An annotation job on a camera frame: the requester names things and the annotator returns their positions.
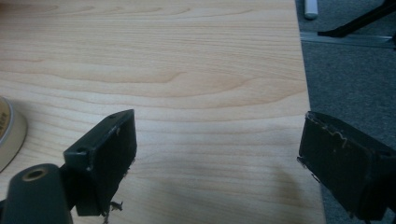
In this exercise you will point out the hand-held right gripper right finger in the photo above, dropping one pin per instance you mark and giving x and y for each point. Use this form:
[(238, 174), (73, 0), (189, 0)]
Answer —
[(342, 168)]

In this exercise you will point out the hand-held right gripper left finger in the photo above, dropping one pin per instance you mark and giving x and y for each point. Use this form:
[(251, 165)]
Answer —
[(106, 158)]

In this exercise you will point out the black stand leg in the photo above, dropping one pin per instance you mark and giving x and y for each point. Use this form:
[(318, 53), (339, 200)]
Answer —
[(358, 22)]

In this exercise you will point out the white cylindrical leg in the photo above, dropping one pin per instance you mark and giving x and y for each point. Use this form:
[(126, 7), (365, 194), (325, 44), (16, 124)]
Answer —
[(311, 8)]

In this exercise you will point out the grey metal floor rail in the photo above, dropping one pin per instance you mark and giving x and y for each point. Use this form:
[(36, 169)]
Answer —
[(345, 39)]

